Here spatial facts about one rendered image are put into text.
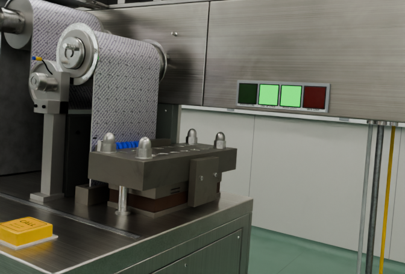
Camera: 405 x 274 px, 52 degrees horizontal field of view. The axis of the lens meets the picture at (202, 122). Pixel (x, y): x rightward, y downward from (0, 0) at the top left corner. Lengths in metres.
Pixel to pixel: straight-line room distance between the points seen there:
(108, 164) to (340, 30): 0.62
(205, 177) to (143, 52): 0.37
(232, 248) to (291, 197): 2.52
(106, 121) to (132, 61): 0.17
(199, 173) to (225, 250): 0.22
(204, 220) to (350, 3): 0.60
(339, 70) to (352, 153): 2.42
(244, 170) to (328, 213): 0.81
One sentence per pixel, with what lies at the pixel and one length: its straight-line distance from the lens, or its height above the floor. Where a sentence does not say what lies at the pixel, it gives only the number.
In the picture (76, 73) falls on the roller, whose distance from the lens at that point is 1.03.
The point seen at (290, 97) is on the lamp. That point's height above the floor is 1.18.
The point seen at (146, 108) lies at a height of 1.13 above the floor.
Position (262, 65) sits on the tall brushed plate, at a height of 1.26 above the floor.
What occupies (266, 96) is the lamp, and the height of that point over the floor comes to 1.18.
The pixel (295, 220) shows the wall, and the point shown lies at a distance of 3.65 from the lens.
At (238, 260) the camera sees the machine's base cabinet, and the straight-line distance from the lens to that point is 1.17.
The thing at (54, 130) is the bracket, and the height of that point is 1.07.
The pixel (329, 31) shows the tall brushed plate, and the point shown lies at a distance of 1.06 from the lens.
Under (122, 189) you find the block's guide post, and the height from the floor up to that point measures 0.96.
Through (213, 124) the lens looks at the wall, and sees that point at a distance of 3.89.
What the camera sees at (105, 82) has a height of 1.19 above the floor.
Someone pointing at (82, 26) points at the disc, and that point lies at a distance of 1.04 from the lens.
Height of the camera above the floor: 1.17
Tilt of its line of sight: 3 degrees down
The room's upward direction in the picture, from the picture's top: 4 degrees clockwise
